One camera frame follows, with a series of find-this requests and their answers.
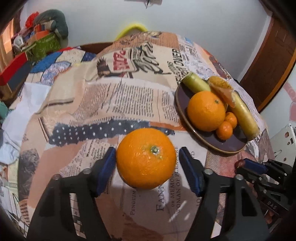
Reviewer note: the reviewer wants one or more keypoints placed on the grey plush toy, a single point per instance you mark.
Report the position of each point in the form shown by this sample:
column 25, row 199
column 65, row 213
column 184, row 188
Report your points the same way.
column 57, row 23

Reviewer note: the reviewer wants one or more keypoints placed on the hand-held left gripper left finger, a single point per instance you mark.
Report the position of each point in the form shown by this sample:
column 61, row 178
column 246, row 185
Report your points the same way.
column 106, row 171

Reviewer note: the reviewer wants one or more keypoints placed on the orange box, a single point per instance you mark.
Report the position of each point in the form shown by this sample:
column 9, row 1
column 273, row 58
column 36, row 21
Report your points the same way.
column 41, row 34

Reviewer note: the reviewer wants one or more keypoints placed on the large orange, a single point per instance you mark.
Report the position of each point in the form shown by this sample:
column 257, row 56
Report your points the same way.
column 145, row 160
column 205, row 111

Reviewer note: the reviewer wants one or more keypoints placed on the blue patchwork quilt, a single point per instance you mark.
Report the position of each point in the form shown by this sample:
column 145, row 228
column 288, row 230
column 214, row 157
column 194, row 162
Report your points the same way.
column 53, row 63

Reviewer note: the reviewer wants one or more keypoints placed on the yellow banana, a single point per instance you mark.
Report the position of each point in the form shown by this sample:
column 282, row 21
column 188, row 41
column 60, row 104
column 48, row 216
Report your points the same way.
column 196, row 82
column 245, row 118

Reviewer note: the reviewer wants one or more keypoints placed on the white plastic box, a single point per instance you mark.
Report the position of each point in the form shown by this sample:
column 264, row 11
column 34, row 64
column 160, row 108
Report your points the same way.
column 284, row 141

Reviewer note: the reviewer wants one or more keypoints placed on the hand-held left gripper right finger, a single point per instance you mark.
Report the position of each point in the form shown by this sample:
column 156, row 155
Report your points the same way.
column 189, row 171

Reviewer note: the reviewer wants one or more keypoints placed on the small mandarin orange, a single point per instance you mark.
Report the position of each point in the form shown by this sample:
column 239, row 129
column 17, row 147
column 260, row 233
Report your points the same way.
column 232, row 119
column 224, row 131

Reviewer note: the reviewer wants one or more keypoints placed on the red box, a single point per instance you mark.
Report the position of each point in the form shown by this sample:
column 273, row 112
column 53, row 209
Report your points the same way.
column 11, row 69

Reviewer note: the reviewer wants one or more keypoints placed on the brown wooden door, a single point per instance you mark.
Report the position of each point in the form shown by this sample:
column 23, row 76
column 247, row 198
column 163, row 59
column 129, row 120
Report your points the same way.
column 275, row 58

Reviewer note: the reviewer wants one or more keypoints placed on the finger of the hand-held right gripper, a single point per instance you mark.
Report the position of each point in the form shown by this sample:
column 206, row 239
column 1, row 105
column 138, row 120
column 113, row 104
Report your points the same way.
column 253, row 165
column 256, row 179

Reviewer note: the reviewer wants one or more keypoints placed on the dark purple plate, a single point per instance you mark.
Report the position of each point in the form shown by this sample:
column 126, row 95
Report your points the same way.
column 231, row 144

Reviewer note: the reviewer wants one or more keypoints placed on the orange brown curtain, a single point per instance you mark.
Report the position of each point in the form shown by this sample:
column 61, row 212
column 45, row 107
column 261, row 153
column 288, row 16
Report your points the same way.
column 5, row 41

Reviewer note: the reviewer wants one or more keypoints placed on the newspaper print blanket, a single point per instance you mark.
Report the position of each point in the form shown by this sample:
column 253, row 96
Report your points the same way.
column 92, row 104

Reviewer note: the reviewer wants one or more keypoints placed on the white heart-printed wardrobe door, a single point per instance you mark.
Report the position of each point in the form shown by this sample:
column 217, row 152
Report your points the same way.
column 282, row 109

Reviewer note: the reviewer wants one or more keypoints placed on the red artificial flower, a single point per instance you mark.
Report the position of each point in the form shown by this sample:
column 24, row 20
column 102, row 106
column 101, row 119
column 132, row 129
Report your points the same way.
column 31, row 18

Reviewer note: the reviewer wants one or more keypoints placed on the green box of clutter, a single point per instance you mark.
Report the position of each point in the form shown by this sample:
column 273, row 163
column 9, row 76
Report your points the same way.
column 45, row 46

